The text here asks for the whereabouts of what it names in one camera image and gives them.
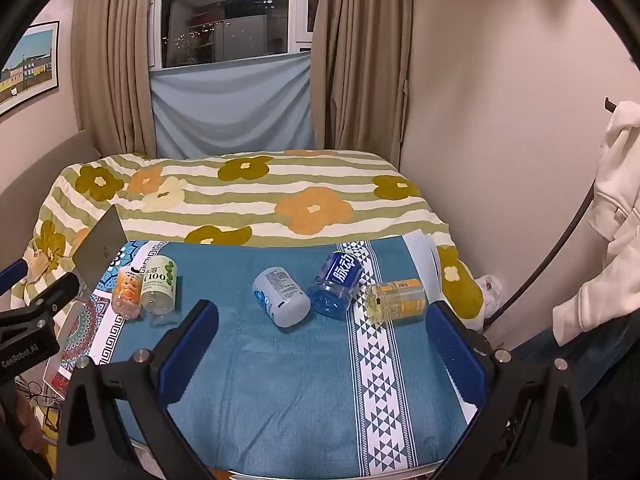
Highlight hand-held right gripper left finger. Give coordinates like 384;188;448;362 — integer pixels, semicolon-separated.
55;299;220;480

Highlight yellow label clear bottle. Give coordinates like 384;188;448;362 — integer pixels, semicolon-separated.
363;278;428;324

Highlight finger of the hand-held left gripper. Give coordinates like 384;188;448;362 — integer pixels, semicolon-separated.
22;274;81;320
0;258;29;297

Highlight white crumpled bag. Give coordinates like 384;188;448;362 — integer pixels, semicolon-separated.
471;274;504;312

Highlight cream hooded sweater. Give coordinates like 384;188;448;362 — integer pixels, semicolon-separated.
551;100;640;347

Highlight light blue cloth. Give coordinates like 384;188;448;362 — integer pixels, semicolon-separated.
149;51;317;159

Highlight blue jeans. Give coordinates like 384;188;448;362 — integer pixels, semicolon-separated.
509;314;640;403

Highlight mandala patterned cloth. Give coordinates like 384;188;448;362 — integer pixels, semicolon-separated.
52;240;168;378

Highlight silver laptop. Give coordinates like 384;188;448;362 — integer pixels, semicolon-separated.
44;204;127;386

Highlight black curved hoop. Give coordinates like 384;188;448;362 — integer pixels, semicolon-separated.
484;174;603;332

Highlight window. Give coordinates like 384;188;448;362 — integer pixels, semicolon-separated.
159;0;327;69

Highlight white blue label bottle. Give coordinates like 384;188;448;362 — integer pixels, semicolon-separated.
251;266;312;329

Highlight person's left hand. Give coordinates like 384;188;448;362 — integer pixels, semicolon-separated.
12;396;48;460

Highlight floral striped blanket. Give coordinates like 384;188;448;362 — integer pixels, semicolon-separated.
10;151;486;333

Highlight framed wall picture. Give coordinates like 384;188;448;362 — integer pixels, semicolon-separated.
0;20;61;117

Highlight green label clear bottle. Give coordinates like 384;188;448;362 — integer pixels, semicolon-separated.
139;255;179;327

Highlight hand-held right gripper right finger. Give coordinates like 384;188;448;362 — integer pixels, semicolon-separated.
415;300;589;480

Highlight white paper sheet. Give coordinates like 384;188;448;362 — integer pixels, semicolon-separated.
401;231;444;295

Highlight beige curtain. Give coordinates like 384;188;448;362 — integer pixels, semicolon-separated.
309;0;415;167
70;0;172;159

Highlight blue cloth with triangle stripe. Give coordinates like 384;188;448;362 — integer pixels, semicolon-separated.
97;236;482;477

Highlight blue plastic bottle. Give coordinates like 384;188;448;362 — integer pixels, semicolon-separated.
308;250;365;319

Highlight small orange label bottle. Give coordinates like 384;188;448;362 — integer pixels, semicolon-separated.
111;266;146;319

